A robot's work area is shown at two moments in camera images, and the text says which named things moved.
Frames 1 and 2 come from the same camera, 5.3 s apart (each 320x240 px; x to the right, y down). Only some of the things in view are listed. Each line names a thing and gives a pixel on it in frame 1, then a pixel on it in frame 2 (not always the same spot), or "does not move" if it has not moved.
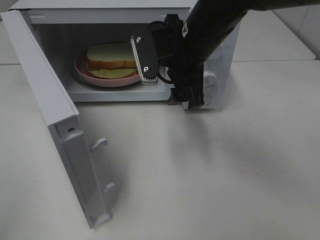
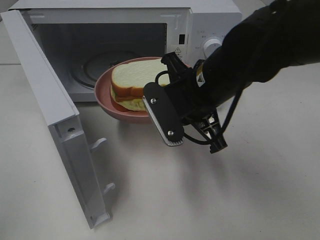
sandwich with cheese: (111, 60) → (129, 79)
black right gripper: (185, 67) → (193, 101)
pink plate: (82, 72) → (104, 93)
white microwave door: (62, 118) does not move
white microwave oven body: (65, 29) does not move
